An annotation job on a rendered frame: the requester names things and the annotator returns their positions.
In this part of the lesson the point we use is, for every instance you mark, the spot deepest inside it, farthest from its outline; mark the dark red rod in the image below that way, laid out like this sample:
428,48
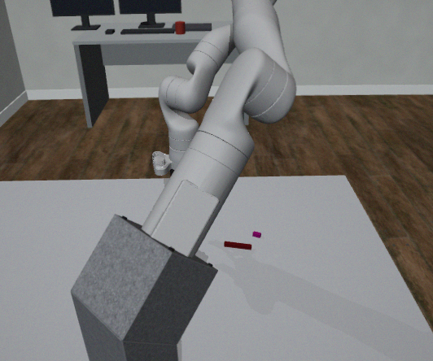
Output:
237,245

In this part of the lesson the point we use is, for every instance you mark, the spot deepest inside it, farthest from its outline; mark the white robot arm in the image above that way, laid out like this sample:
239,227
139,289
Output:
218,149

